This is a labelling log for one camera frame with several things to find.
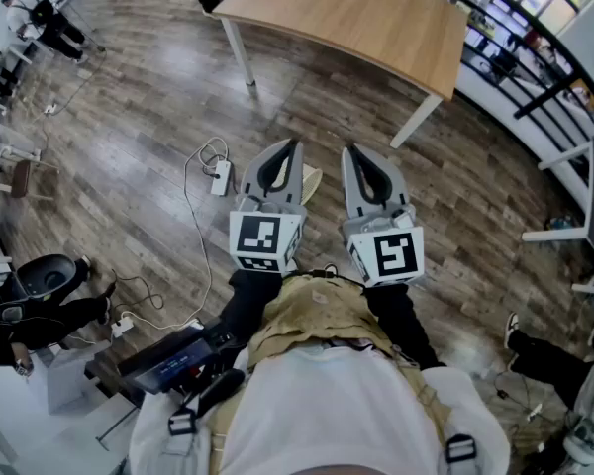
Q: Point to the wooden table with white legs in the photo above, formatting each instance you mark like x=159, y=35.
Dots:
x=351, y=18

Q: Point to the black round seat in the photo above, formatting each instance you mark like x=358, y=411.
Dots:
x=47, y=275

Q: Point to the person's left forearm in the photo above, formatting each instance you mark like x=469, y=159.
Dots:
x=250, y=305

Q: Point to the person's white shirt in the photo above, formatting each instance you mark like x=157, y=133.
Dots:
x=326, y=413

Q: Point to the cream plastic laundry basket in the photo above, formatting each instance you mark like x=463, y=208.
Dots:
x=312, y=182

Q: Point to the white desk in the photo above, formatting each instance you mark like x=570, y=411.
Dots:
x=69, y=379

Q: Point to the person's khaki trousers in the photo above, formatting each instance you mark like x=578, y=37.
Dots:
x=322, y=314

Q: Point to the person's right forearm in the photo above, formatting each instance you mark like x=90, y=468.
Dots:
x=401, y=324

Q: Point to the brown wooden stool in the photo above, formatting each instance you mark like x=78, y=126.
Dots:
x=22, y=178

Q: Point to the black metal railing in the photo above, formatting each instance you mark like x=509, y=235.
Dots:
x=539, y=62

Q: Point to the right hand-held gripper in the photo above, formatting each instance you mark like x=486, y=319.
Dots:
x=396, y=255

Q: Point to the white power strip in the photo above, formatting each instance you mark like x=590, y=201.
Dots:
x=221, y=178

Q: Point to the black box with screen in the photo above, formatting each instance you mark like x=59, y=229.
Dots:
x=173, y=359

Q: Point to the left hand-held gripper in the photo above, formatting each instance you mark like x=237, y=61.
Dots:
x=257, y=238

